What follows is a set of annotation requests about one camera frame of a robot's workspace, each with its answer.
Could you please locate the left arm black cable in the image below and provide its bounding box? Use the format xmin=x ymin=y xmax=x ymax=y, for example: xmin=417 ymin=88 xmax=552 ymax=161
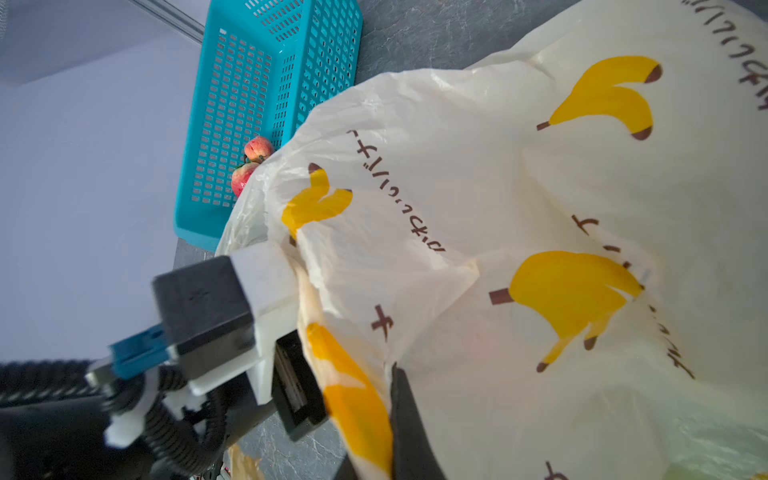
xmin=0 ymin=358 xmax=229 ymax=479

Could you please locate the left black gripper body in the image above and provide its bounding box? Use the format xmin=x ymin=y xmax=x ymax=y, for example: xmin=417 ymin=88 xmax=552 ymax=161
xmin=227 ymin=328 xmax=330 ymax=444

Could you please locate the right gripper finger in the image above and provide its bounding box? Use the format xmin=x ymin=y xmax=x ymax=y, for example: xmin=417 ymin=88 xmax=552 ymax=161
xmin=390 ymin=365 xmax=446 ymax=480

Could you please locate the teal plastic basket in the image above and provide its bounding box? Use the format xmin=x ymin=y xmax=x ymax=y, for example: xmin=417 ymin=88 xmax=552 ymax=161
xmin=174 ymin=0 xmax=363 ymax=252

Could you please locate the small red fake fruit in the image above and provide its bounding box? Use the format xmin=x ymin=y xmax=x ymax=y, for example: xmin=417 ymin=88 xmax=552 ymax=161
xmin=244 ymin=136 xmax=275 ymax=164

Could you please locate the red fake apple left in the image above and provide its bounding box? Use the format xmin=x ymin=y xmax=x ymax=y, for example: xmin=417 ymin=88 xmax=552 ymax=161
xmin=231 ymin=162 xmax=260 ymax=198

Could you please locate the banana print plastic bag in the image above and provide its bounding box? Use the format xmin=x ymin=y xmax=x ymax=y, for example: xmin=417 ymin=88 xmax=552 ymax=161
xmin=218 ymin=1 xmax=767 ymax=479

